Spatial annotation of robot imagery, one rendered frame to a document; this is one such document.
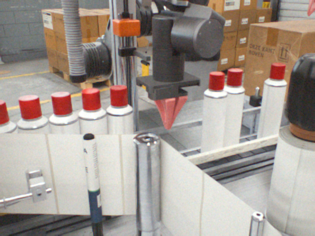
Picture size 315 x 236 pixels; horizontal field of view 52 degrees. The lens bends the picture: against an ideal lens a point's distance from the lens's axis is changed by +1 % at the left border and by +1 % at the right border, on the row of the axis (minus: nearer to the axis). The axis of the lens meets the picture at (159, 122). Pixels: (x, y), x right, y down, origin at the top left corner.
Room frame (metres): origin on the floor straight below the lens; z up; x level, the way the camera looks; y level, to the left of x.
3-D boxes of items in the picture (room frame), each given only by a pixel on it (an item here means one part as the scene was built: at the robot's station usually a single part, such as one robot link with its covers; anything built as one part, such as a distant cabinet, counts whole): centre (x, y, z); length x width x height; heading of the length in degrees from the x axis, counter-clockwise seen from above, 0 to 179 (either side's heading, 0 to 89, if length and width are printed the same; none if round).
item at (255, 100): (0.84, -0.29, 0.91); 0.07 x 0.03 x 0.16; 26
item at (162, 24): (0.56, -0.02, 1.19); 0.07 x 0.06 x 0.07; 37
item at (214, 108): (0.68, -0.12, 0.98); 0.05 x 0.05 x 0.20
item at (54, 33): (4.54, 0.96, 0.45); 1.20 x 0.84 x 0.89; 38
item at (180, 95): (0.55, -0.01, 1.05); 0.07 x 0.07 x 0.09; 27
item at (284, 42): (1.20, -0.52, 0.99); 0.30 x 0.24 x 0.27; 116
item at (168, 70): (0.56, -0.02, 1.13); 0.10 x 0.07 x 0.07; 117
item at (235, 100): (0.71, -0.17, 0.98); 0.05 x 0.05 x 0.20
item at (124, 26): (0.65, 0.05, 1.05); 0.10 x 0.04 x 0.33; 26
